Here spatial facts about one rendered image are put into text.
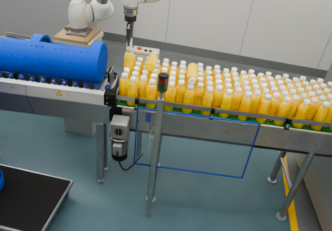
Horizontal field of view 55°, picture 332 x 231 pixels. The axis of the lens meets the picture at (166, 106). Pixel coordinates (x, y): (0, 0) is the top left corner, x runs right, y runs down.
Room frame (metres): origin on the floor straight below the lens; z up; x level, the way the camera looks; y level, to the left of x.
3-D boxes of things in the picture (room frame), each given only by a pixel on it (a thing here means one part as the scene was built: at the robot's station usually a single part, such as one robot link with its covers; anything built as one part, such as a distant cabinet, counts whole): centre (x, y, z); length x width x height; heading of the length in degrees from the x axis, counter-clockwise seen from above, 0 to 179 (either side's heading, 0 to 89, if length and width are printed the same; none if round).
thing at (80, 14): (2.62, 0.82, 1.19); 0.18 x 0.16 x 0.22; 129
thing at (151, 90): (1.81, 0.11, 0.99); 0.07 x 0.07 x 0.19
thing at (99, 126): (1.90, 0.48, 0.31); 0.06 x 0.06 x 0.63; 89
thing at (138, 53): (2.26, 0.20, 1.05); 0.20 x 0.10 x 0.10; 89
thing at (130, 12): (1.99, 0.29, 1.48); 0.09 x 0.09 x 0.06
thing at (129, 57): (1.99, 0.29, 1.11); 0.07 x 0.07 x 0.19
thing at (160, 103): (1.61, 0.04, 0.55); 0.04 x 0.04 x 1.10; 89
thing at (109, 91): (1.77, 0.37, 0.95); 0.10 x 0.07 x 0.10; 179
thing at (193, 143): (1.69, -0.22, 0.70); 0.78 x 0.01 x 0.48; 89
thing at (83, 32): (2.62, 0.84, 1.05); 0.22 x 0.18 x 0.06; 85
